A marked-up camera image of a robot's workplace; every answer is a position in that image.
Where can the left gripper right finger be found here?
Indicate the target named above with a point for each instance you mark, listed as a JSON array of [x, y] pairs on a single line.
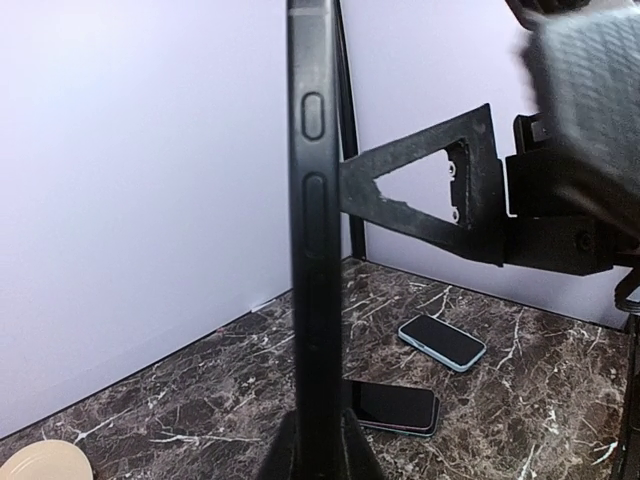
[[360, 460]]

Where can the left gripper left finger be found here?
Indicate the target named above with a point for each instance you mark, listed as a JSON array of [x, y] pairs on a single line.
[[280, 463]]

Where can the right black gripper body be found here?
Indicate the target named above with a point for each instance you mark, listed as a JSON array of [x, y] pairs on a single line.
[[545, 231]]

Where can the dark smartphone on table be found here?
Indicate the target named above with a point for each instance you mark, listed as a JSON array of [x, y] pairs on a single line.
[[407, 410]]

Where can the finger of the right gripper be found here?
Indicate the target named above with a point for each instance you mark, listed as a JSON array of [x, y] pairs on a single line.
[[442, 185]]

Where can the right black frame post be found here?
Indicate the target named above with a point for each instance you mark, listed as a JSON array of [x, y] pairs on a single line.
[[347, 125]]

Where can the beige round plate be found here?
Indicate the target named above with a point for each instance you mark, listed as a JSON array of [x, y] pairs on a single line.
[[48, 459]]

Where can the light blue phone case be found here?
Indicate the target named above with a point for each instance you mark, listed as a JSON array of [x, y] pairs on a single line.
[[443, 342]]

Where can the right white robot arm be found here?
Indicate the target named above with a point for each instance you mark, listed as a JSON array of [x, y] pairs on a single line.
[[568, 199]]

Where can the black phone case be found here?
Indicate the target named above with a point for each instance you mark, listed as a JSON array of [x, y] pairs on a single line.
[[315, 229]]

